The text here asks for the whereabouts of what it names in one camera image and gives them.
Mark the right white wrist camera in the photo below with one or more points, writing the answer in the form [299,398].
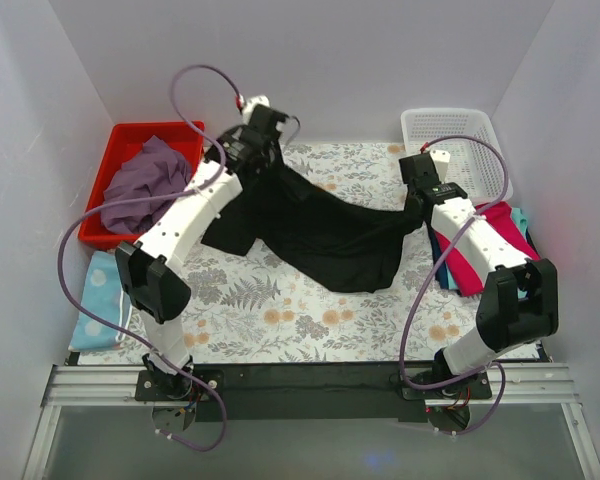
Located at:
[441,159]

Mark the aluminium mounting rail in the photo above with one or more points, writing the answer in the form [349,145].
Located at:
[524,383]

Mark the white perforated plastic basket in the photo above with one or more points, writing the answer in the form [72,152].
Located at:
[472,166]

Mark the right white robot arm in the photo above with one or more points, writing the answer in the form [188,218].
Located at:
[519,299]

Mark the floral patterned table mat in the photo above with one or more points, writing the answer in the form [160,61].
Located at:
[258,309]

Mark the teal folded t shirt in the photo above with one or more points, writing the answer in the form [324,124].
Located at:
[511,224]

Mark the magenta folded t shirt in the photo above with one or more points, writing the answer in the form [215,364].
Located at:
[480,244]

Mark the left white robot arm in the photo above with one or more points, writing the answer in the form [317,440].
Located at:
[150,268]

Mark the black t shirt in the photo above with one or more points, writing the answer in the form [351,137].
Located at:
[344,247]

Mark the purple crumpled t shirt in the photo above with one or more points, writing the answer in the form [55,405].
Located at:
[155,171]

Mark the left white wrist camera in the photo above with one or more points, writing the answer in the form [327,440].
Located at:
[247,106]

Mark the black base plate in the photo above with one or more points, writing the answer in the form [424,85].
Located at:
[367,390]

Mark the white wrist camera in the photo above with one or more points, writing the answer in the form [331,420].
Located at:
[247,106]
[441,159]

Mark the red plastic bin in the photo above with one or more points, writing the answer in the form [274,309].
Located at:
[125,142]

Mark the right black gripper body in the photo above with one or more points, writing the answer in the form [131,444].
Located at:
[413,203]

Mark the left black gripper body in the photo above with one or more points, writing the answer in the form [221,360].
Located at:
[268,151]

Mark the light blue dotted cloth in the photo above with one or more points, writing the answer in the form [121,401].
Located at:
[103,296]

